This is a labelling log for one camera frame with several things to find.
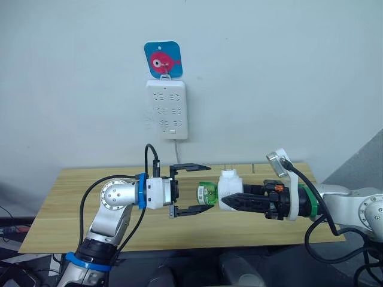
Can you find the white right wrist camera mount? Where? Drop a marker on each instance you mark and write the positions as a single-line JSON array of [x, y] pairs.
[[291, 197]]

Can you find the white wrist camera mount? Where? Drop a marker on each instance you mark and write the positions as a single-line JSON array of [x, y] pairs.
[[155, 192], [291, 197]]

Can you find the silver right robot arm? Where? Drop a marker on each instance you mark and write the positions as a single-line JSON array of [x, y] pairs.
[[344, 198]]

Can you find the dark floor device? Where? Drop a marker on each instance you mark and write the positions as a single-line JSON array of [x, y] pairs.
[[15, 276]]

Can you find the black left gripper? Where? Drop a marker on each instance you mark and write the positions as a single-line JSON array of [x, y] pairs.
[[172, 191]]

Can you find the white wall power strip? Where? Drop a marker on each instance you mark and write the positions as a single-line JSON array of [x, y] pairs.
[[167, 107]]

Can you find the blue fish wall hook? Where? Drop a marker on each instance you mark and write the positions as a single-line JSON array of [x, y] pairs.
[[163, 56]]

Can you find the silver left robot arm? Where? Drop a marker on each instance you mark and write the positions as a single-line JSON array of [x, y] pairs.
[[115, 195]]

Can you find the dark rounded shape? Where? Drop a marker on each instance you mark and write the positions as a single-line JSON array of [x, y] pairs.
[[161, 276]]

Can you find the green repellent liquid bottle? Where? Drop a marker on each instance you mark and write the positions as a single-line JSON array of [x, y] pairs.
[[206, 192]]

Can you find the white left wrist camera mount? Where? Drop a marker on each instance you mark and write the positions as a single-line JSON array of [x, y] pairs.
[[155, 192]]

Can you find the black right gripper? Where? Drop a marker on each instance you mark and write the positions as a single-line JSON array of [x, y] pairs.
[[278, 203]]

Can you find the white mosquito repellent heater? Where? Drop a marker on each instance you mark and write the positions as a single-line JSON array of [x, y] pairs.
[[230, 188]]

